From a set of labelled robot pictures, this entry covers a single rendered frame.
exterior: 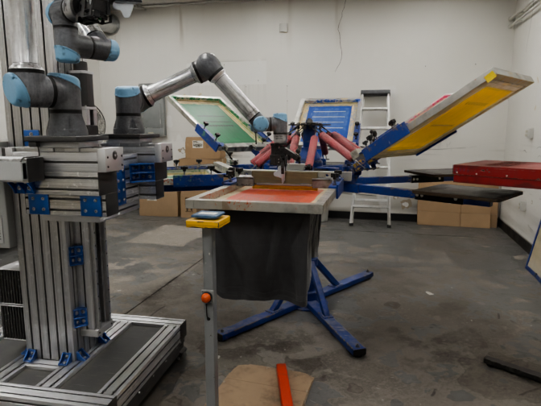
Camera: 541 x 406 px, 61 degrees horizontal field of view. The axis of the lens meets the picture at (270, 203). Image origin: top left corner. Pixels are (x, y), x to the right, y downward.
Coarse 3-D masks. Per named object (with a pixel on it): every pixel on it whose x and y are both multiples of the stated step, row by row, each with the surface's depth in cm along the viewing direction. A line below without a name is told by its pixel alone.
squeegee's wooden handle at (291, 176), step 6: (252, 174) 249; (258, 174) 248; (264, 174) 248; (270, 174) 247; (288, 174) 245; (294, 174) 244; (300, 174) 243; (306, 174) 242; (312, 174) 241; (258, 180) 249; (264, 180) 248; (270, 180) 247; (276, 180) 247; (288, 180) 245; (294, 180) 244; (300, 180) 244; (306, 180) 243
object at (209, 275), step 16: (192, 224) 171; (208, 224) 169; (224, 224) 174; (208, 240) 175; (208, 256) 176; (208, 272) 177; (208, 288) 178; (208, 304) 180; (208, 336) 182; (208, 352) 183; (208, 368) 184; (208, 384) 185; (208, 400) 186
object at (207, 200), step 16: (208, 192) 217; (224, 192) 232; (336, 192) 229; (192, 208) 196; (208, 208) 194; (224, 208) 192; (240, 208) 190; (256, 208) 189; (272, 208) 187; (288, 208) 186; (304, 208) 184; (320, 208) 182
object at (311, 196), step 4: (284, 192) 242; (288, 192) 242; (292, 192) 242; (296, 192) 242; (300, 192) 242; (304, 192) 242; (308, 192) 242; (312, 192) 242; (316, 192) 242; (320, 192) 242; (308, 196) 228; (312, 196) 228; (316, 196) 228; (304, 200) 216; (308, 200) 216; (312, 200) 216
